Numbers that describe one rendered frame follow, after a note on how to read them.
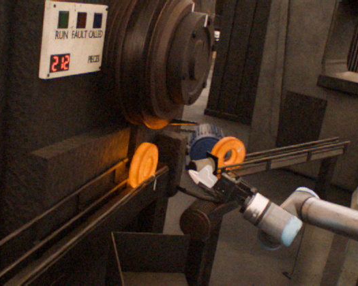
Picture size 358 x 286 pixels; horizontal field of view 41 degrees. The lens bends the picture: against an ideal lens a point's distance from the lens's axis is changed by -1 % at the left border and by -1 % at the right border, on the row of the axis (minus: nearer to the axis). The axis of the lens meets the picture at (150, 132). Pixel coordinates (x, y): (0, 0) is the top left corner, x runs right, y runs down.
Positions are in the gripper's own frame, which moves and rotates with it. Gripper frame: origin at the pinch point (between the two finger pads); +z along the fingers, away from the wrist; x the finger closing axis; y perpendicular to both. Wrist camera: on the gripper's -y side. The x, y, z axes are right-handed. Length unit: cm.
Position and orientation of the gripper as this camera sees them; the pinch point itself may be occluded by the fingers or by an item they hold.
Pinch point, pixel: (191, 174)
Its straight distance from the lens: 156.2
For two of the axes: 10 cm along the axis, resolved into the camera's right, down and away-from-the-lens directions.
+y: 4.1, -8.3, -3.7
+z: -8.1, -5.2, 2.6
